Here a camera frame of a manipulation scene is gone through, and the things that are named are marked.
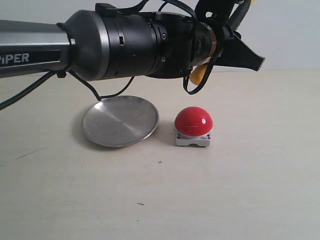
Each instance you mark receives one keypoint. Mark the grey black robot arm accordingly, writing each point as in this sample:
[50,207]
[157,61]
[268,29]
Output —
[110,42]

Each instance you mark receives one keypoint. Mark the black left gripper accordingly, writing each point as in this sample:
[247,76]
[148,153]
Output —
[223,17]

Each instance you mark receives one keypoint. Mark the red dome button grey base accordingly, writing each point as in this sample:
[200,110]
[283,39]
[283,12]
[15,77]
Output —
[193,126]

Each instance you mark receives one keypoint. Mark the round silver metal plate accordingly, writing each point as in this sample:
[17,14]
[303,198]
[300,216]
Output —
[120,121]

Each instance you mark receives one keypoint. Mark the yellow black claw hammer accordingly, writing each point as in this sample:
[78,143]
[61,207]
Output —
[201,73]

